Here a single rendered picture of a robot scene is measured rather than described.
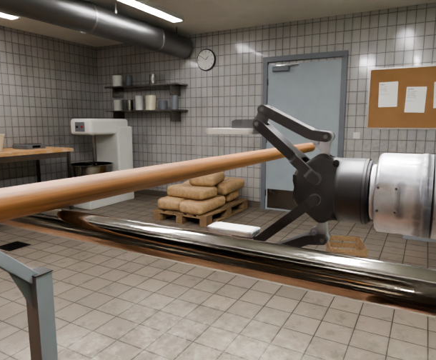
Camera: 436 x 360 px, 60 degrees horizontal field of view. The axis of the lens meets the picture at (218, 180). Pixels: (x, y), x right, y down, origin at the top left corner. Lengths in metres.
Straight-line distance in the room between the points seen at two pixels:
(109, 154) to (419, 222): 5.96
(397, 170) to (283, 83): 5.01
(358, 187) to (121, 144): 5.80
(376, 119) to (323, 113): 0.66
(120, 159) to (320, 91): 3.17
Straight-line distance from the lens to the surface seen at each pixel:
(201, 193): 4.64
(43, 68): 6.69
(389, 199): 0.42
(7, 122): 6.27
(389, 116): 5.10
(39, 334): 0.94
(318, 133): 0.46
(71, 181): 0.43
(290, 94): 5.36
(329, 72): 5.25
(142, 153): 6.70
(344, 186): 0.43
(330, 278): 0.27
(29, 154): 5.47
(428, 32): 5.20
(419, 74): 5.12
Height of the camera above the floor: 1.27
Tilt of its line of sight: 9 degrees down
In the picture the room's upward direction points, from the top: straight up
